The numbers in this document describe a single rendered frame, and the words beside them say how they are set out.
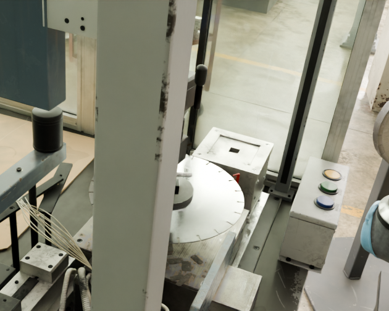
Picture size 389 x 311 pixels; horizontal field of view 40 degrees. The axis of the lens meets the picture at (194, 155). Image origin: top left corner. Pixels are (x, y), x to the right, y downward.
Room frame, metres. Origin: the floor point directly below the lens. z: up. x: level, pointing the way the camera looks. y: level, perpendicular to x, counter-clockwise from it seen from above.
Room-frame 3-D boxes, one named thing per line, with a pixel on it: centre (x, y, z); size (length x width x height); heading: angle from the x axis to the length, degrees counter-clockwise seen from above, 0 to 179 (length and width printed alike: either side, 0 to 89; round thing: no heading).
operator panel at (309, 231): (1.11, -0.33, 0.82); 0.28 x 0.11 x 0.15; 164
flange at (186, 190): (0.93, 0.05, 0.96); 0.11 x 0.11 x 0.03
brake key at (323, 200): (1.04, -0.32, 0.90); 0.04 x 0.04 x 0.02
